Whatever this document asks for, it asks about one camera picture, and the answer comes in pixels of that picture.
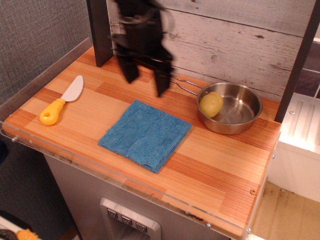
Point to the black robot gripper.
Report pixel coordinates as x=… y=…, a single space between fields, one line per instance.
x=141 y=44

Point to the yellow potato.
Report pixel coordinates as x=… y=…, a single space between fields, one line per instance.
x=211 y=103

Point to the stainless steel pot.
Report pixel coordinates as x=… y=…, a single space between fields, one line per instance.
x=241 y=106

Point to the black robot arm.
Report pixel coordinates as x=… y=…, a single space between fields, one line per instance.
x=139 y=4

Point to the blue folded cloth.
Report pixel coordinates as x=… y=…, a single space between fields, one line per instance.
x=145 y=135

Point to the grey toy kitchen cabinet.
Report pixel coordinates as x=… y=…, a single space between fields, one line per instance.
x=83 y=191

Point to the silver dispenser button panel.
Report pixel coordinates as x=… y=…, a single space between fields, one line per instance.
x=123 y=223

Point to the white cabinet at right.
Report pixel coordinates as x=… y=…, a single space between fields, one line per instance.
x=295 y=164

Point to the orange fuzzy object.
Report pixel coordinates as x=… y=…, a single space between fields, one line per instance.
x=26 y=234

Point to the yellow handled toy knife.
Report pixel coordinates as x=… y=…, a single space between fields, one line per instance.
x=50 y=115

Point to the dark right vertical post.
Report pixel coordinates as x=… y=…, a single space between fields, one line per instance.
x=304 y=49

